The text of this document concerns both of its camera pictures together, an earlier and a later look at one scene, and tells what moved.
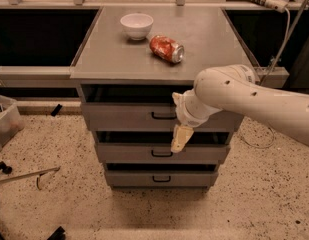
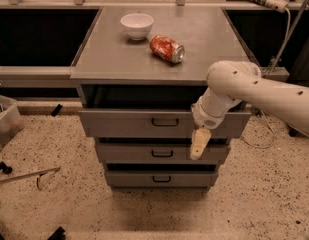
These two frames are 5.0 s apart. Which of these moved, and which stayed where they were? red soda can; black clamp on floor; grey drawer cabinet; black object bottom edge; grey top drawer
Moved: grey top drawer
Stayed: grey drawer cabinet; black object bottom edge; red soda can; black clamp on floor
